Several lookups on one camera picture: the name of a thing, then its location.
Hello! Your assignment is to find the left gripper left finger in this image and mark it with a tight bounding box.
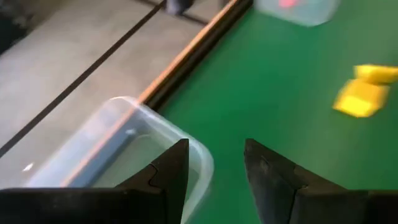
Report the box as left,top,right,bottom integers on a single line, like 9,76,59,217
0,139,190,224

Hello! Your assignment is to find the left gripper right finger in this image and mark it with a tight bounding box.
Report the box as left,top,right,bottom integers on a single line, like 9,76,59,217
244,139,398,224

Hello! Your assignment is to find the yellow cube block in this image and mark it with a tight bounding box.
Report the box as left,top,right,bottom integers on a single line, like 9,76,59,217
332,79,389,118

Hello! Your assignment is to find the clear plastic bin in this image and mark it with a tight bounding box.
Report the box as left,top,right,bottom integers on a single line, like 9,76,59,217
24,96,215,224
253,0,341,27

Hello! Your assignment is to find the green table mat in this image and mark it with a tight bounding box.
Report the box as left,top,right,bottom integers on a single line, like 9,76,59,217
158,0,398,224

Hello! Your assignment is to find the yellow wedge block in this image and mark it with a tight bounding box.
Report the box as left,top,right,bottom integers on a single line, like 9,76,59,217
353,63,398,85

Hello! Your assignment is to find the black table frame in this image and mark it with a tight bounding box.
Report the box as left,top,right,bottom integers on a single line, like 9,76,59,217
136,0,254,111

